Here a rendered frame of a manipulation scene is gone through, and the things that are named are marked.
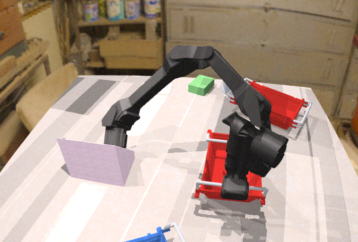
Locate green rectangular block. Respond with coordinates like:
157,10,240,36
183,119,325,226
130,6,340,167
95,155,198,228
188,75,214,96

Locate blue plastic tray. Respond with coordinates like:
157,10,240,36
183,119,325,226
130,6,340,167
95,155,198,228
126,222,186,242

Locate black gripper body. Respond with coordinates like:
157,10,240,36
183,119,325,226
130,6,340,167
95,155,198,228
221,140,252,201

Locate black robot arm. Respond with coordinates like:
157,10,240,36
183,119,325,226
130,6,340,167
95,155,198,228
102,45,288,177

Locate light grey cylinder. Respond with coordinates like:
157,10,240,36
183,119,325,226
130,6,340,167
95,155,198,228
222,81,230,94

